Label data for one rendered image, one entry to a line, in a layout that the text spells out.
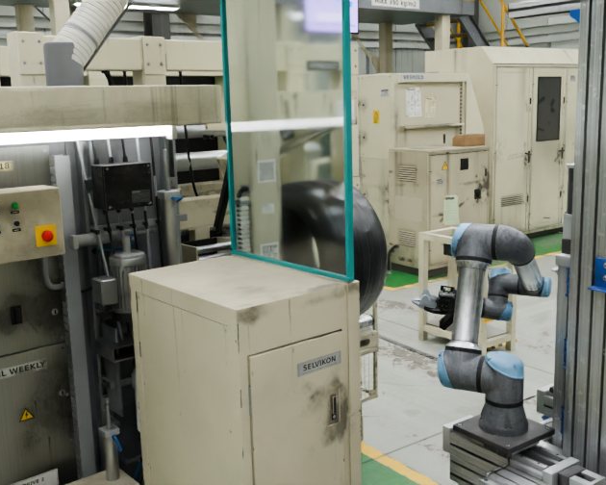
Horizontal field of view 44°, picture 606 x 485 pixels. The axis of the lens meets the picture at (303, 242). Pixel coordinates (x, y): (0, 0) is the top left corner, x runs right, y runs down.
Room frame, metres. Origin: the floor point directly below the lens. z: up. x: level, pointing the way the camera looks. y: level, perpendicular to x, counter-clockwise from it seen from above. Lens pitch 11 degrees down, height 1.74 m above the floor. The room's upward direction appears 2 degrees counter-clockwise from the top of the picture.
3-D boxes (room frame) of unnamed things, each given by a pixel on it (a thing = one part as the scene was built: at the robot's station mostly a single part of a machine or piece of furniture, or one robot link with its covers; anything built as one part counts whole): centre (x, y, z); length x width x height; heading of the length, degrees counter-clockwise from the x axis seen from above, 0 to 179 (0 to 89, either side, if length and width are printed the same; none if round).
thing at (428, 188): (7.60, -1.42, 0.62); 0.91 x 0.58 x 1.25; 126
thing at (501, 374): (2.21, -0.61, 0.88); 0.13 x 0.12 x 0.14; 62
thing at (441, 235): (5.12, -1.14, 0.40); 0.60 x 0.35 x 0.80; 36
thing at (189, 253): (2.95, 0.38, 1.05); 0.20 x 0.15 x 0.30; 129
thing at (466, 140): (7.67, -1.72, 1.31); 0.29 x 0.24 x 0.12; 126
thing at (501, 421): (2.20, -0.62, 0.77); 0.15 x 0.15 x 0.10
